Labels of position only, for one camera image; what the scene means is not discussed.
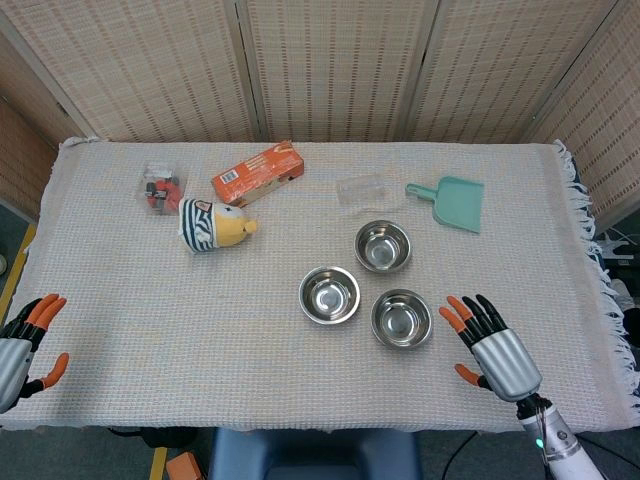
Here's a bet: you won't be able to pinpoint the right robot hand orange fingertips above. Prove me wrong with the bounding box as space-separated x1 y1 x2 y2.
438 294 544 403

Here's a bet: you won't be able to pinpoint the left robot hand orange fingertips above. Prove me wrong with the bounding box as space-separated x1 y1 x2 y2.
0 293 71 414

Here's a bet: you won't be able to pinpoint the small metal bowl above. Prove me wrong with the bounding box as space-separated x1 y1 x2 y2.
298 266 362 326
354 220 413 274
370 288 434 350

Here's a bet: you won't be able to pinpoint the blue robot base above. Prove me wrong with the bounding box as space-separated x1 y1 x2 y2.
207 427 422 480

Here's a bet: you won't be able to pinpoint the teal plastic dustpan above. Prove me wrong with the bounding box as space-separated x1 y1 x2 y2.
404 175 485 235

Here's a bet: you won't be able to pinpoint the beige woven tablecloth with fringe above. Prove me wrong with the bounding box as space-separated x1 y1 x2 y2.
0 138 640 434

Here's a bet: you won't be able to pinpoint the orange block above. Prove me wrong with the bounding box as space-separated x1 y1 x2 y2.
165 452 202 480

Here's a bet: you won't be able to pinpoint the woven folding screen panel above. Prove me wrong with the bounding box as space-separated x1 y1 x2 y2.
234 0 442 145
0 29 66 221
403 0 629 145
0 0 264 145
522 0 640 234

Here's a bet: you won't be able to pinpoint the clear plastic container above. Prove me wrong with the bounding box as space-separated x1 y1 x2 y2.
335 173 401 216

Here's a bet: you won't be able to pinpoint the clear bag of small parts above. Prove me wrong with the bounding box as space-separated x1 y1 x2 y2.
139 162 185 217

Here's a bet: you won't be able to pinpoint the yellow plush toy striped hat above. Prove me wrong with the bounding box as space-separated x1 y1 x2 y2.
178 197 260 257

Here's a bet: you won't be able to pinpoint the orange cardboard box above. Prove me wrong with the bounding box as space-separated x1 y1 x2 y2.
210 140 306 209

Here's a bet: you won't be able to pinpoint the black cable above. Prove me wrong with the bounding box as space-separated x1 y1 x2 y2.
443 429 479 480

